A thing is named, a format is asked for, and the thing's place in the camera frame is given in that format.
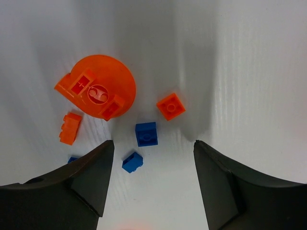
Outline orange ring lego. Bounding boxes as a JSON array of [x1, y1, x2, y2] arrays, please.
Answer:
[[54, 55, 136, 121]]

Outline small blue lego cube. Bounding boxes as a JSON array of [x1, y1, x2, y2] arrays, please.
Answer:
[[122, 152, 143, 173]]

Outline small blue lego piece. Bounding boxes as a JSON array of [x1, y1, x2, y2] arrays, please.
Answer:
[[68, 157, 78, 163]]

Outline small orange lego piece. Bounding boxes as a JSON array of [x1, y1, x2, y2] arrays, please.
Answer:
[[156, 93, 186, 121]]

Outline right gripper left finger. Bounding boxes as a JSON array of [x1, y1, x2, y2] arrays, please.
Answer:
[[0, 140, 114, 230]]

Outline small blue lego square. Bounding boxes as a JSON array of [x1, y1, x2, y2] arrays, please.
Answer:
[[135, 122, 158, 147]]

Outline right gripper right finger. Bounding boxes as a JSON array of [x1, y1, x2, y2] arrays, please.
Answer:
[[193, 140, 307, 230]]

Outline orange small long lego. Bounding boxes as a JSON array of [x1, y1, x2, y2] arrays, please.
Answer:
[[59, 112, 82, 145]]

